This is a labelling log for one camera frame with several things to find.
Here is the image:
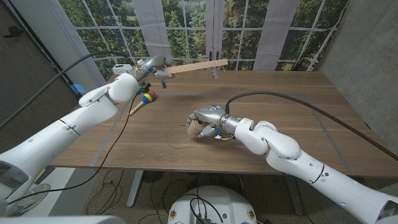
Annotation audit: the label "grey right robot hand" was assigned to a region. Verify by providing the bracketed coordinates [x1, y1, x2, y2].
[185, 105, 231, 138]

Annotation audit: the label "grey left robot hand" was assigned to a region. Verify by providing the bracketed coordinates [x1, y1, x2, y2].
[132, 55, 175, 82]

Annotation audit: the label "jute twine spool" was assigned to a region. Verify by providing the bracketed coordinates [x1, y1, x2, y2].
[187, 119, 208, 137]

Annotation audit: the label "wooden strip clip hanger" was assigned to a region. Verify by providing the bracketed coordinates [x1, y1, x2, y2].
[160, 58, 229, 90]

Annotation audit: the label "jute thread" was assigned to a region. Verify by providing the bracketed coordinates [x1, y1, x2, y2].
[165, 124, 195, 149]

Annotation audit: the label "white power strip box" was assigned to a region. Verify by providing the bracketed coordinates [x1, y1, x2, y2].
[112, 63, 134, 75]

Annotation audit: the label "colourful toy maraca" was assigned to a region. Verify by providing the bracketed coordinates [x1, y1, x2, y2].
[128, 90, 157, 117]

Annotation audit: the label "small blue object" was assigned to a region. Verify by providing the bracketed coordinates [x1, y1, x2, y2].
[70, 83, 86, 95]

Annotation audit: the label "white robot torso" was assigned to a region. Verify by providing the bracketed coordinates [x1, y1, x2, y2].
[167, 185, 257, 224]

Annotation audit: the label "white table leg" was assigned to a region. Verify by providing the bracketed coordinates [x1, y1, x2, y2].
[126, 170, 144, 208]

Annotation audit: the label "grey table leg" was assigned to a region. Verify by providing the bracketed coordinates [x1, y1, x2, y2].
[284, 175, 305, 216]

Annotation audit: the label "white sneaker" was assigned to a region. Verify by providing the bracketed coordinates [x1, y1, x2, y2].
[17, 183, 50, 215]

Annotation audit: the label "grey robot front bar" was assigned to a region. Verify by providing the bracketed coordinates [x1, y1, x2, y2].
[0, 215, 127, 224]

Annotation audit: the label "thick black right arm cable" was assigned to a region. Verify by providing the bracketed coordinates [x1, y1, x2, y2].
[224, 91, 398, 161]

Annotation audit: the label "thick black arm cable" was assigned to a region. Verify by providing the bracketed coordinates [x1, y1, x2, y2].
[0, 51, 136, 130]
[224, 91, 398, 161]

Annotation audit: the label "black torso cables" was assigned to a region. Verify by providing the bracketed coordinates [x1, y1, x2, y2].
[185, 194, 224, 224]

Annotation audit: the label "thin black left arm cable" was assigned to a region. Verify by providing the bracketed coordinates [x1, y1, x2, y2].
[7, 95, 137, 206]

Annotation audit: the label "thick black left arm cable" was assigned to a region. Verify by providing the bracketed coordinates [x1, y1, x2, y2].
[0, 51, 136, 130]

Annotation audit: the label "black floor cable tangle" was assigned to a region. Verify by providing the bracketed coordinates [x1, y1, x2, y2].
[85, 169, 125, 216]

